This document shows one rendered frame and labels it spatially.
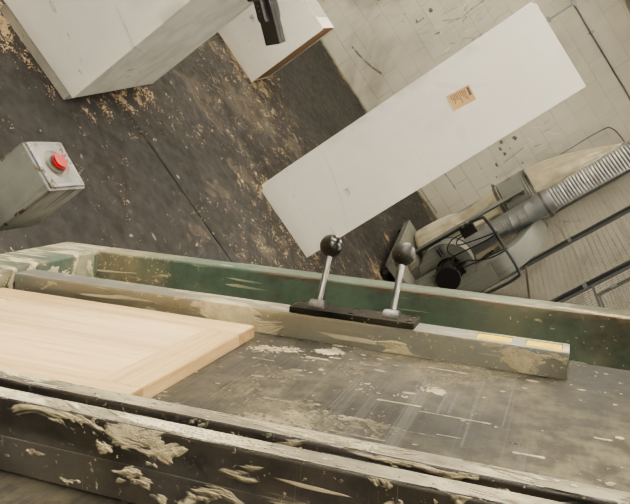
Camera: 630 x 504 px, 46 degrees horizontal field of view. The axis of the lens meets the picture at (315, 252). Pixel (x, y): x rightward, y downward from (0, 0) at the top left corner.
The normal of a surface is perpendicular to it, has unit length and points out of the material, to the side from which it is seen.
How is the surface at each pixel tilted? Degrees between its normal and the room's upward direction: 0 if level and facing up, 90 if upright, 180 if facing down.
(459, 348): 90
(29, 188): 90
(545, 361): 90
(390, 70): 90
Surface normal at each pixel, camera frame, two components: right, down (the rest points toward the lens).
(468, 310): -0.33, 0.13
